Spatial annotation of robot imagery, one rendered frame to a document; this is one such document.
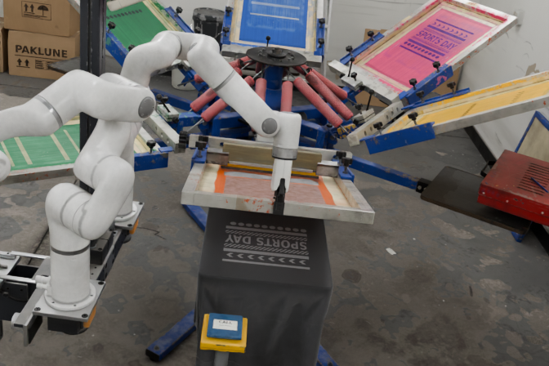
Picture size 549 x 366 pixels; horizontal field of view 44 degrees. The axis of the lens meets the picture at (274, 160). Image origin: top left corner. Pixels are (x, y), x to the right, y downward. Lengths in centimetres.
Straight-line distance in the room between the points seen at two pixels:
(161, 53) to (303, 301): 96
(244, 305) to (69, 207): 88
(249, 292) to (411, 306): 181
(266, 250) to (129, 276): 157
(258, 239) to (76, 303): 87
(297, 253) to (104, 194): 100
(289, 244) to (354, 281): 161
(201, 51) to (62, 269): 68
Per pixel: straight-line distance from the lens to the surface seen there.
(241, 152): 259
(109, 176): 159
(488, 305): 416
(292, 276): 229
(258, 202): 203
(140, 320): 356
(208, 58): 190
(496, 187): 287
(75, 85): 153
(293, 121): 197
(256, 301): 230
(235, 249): 239
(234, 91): 191
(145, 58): 190
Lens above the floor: 225
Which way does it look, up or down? 25 degrees down
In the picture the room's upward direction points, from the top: 8 degrees clockwise
